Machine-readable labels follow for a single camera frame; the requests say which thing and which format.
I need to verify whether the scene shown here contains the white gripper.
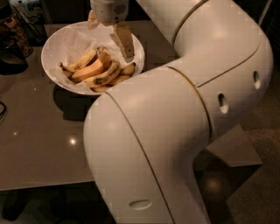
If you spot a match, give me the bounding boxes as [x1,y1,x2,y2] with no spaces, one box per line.
[87,0,135,59]

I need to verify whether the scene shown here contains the long spotted banana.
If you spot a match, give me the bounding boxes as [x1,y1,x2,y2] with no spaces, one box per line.
[84,59,121,88]

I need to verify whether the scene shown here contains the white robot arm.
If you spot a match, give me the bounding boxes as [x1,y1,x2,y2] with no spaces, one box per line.
[83,0,273,224]

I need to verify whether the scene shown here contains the large orange-yellow banana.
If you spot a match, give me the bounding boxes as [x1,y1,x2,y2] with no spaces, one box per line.
[71,47,111,83]

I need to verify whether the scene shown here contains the white bowl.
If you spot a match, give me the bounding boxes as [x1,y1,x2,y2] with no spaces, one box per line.
[40,20,146,97]

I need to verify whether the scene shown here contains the upper left spotted banana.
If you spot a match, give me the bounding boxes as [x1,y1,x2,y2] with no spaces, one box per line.
[59,50,97,73]

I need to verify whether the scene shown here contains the white paper bowl liner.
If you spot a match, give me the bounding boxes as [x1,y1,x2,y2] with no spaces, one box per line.
[47,24,143,94]

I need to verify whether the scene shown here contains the small right banana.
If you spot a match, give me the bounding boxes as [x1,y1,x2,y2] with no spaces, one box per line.
[120,62,136,76]

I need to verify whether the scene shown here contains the small banana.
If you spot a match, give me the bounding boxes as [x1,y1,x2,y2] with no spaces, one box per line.
[120,62,136,76]
[62,70,73,79]

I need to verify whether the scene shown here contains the lower right banana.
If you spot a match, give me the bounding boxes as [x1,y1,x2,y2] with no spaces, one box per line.
[108,75,130,87]

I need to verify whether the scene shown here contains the small left banana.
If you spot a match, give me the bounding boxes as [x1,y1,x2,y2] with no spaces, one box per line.
[62,70,73,79]

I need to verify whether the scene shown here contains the dark cabinet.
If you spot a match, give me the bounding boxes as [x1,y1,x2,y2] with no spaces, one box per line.
[39,0,150,24]

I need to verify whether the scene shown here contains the patterned brown jar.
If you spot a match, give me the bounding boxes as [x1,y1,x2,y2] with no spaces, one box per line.
[0,11,32,58]

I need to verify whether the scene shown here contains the black kettle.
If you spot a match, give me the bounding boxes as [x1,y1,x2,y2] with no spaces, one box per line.
[0,38,28,75]

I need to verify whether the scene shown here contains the black wire basket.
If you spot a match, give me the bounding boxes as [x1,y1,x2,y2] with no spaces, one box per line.
[21,14,47,46]

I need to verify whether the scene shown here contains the black cable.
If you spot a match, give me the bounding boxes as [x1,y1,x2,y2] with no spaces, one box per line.
[0,101,7,120]

